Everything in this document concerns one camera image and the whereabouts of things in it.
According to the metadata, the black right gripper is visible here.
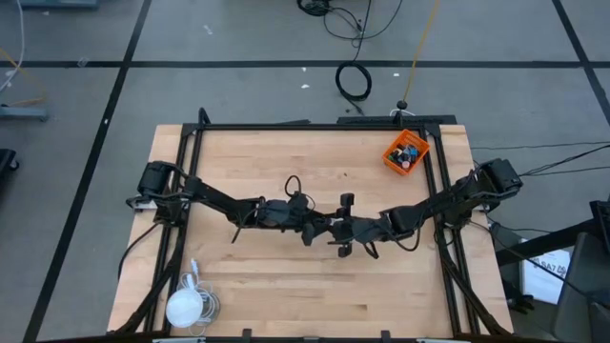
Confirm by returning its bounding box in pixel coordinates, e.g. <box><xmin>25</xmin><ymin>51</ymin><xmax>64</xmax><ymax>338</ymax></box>
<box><xmin>328</xmin><ymin>192</ymin><xmax>399</xmax><ymax>258</ymax></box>

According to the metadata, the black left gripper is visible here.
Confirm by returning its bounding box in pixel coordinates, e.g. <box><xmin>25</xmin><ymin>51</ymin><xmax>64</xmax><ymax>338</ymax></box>
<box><xmin>259</xmin><ymin>192</ymin><xmax>337</xmax><ymax>248</ymax></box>

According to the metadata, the orange plastic basket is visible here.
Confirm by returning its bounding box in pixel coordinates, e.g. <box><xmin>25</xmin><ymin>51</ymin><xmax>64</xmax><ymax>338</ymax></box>
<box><xmin>381</xmin><ymin>128</ymin><xmax>432</xmax><ymax>177</ymax></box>

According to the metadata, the white round dome device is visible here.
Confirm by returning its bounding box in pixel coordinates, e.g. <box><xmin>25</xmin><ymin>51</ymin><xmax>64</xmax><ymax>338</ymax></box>
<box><xmin>165</xmin><ymin>288</ymin><xmax>205</xmax><ymax>329</ymax></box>

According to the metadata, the black metal beam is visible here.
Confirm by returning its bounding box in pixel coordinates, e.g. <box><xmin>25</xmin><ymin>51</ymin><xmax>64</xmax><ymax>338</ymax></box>
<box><xmin>495</xmin><ymin>218</ymin><xmax>610</xmax><ymax>266</ymax></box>

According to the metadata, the white printed paper sheet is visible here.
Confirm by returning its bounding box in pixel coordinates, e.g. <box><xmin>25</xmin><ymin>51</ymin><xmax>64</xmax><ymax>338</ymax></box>
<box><xmin>519</xmin><ymin>249</ymin><xmax>572</xmax><ymax>305</ymax></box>

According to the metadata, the dark grey chair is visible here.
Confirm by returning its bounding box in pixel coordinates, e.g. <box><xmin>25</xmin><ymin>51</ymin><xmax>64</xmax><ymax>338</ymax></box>
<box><xmin>552</xmin><ymin>232</ymin><xmax>610</xmax><ymax>343</ymax></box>

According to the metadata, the black wheeled object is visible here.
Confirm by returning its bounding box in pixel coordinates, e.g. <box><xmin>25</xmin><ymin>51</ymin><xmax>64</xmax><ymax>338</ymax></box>
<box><xmin>0</xmin><ymin>148</ymin><xmax>20</xmax><ymax>185</ymax></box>

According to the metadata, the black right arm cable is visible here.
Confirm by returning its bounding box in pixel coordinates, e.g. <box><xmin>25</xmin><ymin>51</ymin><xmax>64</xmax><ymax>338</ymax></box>
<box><xmin>361</xmin><ymin>228</ymin><xmax>423</xmax><ymax>261</ymax></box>

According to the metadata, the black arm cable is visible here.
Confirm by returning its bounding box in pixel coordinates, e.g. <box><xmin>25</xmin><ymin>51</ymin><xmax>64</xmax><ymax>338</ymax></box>
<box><xmin>284</xmin><ymin>174</ymin><xmax>304</xmax><ymax>198</ymax></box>
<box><xmin>361</xmin><ymin>228</ymin><xmax>423</xmax><ymax>261</ymax></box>

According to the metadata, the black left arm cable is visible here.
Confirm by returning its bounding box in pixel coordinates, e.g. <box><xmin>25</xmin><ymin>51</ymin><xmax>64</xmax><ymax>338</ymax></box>
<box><xmin>284</xmin><ymin>174</ymin><xmax>304</xmax><ymax>198</ymax></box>

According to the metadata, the white coiled cable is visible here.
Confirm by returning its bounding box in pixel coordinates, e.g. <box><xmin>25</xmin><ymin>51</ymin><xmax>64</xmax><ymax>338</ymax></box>
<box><xmin>178</xmin><ymin>258</ymin><xmax>222</xmax><ymax>337</ymax></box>

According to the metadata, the black knob post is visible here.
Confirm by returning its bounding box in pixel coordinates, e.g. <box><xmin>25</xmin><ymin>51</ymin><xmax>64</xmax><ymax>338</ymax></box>
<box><xmin>396</xmin><ymin>98</ymin><xmax>411</xmax><ymax>128</ymax></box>

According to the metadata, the black coiled floor cable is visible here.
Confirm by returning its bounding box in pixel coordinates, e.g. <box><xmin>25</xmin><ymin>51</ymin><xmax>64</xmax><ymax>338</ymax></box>
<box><xmin>335</xmin><ymin>60</ymin><xmax>373</xmax><ymax>115</ymax></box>

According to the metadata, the black table power cable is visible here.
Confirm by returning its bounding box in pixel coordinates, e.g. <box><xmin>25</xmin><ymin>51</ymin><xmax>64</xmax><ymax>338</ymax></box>
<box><xmin>117</xmin><ymin>219</ymin><xmax>161</xmax><ymax>282</ymax></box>

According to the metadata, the long yellow hanging cable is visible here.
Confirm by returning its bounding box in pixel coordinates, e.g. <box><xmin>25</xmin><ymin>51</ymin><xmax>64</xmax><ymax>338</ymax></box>
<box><xmin>402</xmin><ymin>0</ymin><xmax>442</xmax><ymax>102</ymax></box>

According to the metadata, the black tangled floor cable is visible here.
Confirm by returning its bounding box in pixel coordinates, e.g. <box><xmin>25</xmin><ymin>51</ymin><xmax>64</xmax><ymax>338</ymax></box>
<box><xmin>295</xmin><ymin>0</ymin><xmax>405</xmax><ymax>49</ymax></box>

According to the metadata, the long black floor cable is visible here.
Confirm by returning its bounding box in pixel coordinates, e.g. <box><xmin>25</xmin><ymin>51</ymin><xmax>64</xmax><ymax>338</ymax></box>
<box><xmin>470</xmin><ymin>141</ymin><xmax>610</xmax><ymax>178</ymax></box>

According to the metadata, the orange floor cable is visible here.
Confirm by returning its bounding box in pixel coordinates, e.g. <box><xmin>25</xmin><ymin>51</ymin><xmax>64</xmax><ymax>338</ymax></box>
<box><xmin>0</xmin><ymin>47</ymin><xmax>48</xmax><ymax>107</ymax></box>

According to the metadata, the grey floor rail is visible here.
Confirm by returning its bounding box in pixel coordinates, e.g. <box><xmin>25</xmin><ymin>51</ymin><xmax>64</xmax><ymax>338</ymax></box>
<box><xmin>0</xmin><ymin>106</ymin><xmax>49</xmax><ymax>121</ymax></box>

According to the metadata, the white floor cable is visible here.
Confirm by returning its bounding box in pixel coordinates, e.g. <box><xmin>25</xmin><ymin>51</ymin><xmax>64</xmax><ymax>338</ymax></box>
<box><xmin>0</xmin><ymin>0</ymin><xmax>26</xmax><ymax>94</ymax></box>

